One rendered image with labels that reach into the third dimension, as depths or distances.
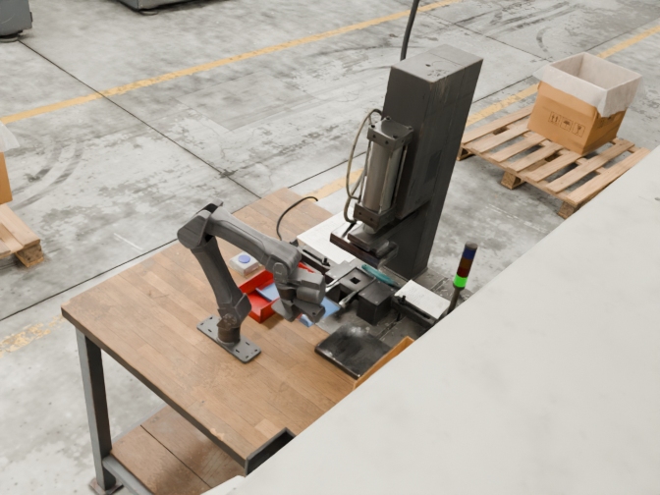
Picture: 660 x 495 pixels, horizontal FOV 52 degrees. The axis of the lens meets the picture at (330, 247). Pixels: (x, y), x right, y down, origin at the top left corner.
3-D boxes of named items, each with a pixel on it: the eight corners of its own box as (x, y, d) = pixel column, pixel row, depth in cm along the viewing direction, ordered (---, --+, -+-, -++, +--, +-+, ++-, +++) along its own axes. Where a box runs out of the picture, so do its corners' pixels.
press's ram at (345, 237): (325, 250, 202) (338, 165, 184) (375, 217, 219) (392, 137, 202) (373, 279, 194) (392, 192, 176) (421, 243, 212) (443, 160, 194)
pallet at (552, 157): (534, 116, 562) (539, 99, 554) (646, 168, 511) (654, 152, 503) (448, 155, 489) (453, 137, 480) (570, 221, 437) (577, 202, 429)
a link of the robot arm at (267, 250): (306, 248, 170) (202, 189, 171) (292, 268, 163) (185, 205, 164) (291, 280, 177) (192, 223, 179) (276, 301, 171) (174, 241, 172)
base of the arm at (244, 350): (213, 296, 194) (194, 307, 190) (264, 331, 185) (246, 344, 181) (212, 316, 199) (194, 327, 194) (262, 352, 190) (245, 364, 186)
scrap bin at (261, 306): (231, 303, 204) (232, 289, 200) (286, 268, 221) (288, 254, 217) (259, 324, 199) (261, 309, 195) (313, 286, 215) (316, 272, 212)
